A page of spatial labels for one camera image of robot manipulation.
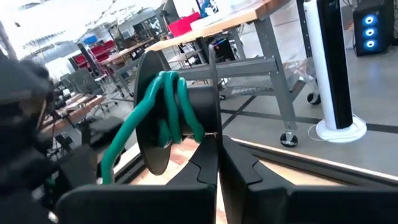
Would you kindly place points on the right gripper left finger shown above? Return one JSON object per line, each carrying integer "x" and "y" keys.
{"x": 140, "y": 205}

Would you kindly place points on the computer tower blue fans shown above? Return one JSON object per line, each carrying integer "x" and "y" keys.
{"x": 382, "y": 31}

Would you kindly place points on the wooden table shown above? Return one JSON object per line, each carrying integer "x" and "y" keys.
{"x": 77, "y": 109}
{"x": 130, "y": 49}

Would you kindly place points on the white pole base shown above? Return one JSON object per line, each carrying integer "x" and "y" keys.
{"x": 311, "y": 62}

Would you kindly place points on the wheeled grey frame workbench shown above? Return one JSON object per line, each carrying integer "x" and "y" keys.
{"x": 267, "y": 67}

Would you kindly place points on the red shelf bins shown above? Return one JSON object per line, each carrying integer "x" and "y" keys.
{"x": 102, "y": 49}

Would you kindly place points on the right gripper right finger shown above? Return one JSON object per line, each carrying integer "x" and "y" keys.
{"x": 311, "y": 208}

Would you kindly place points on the red storage bin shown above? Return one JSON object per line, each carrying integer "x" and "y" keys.
{"x": 183, "y": 25}

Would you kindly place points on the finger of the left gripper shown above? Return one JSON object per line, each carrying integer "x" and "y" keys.
{"x": 79, "y": 168}
{"x": 102, "y": 130}

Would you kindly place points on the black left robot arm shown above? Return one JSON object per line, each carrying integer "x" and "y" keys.
{"x": 18, "y": 81}

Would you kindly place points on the grey office chair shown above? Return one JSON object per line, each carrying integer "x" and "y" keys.
{"x": 81, "y": 82}

